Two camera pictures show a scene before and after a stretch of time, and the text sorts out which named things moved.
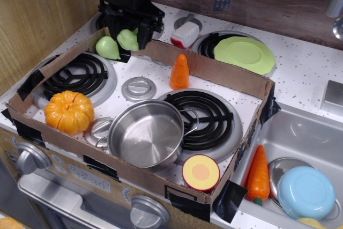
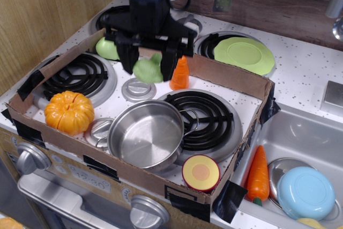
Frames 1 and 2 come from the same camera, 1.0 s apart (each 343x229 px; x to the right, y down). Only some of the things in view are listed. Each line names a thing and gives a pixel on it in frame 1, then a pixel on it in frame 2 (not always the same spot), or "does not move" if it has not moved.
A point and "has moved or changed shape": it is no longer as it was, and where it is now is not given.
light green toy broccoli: [128, 39] has moved or changed shape
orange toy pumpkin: [69, 112] does not move
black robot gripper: [132, 2] → [149, 21]
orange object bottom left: [9, 223] does not move
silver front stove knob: [97, 134] does not move
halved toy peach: [201, 172] does not move
